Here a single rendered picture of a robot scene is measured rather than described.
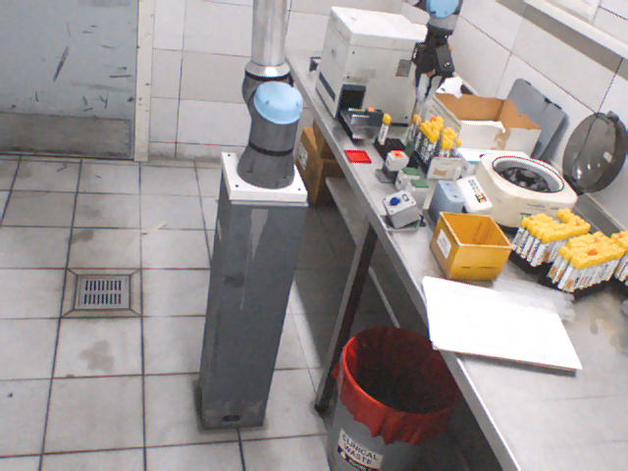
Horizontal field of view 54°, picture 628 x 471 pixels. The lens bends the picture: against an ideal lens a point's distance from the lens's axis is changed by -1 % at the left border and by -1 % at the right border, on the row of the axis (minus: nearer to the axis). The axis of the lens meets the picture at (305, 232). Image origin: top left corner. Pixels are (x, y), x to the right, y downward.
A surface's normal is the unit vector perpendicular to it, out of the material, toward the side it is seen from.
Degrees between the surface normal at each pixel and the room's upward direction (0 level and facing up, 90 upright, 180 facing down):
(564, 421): 0
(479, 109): 88
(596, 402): 0
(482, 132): 94
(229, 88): 90
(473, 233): 90
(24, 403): 0
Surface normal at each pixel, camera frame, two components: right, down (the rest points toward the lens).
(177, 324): 0.17, -0.82
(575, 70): -0.96, -0.02
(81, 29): 0.22, 0.58
